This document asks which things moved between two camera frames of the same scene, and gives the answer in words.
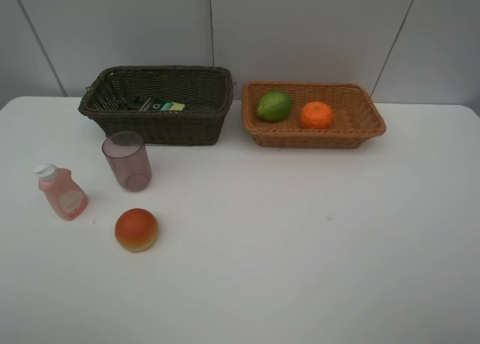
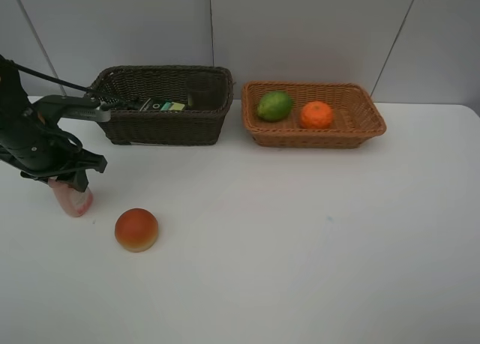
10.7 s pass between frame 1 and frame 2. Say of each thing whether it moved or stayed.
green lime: stayed
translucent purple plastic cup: moved
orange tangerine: stayed
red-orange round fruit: stayed
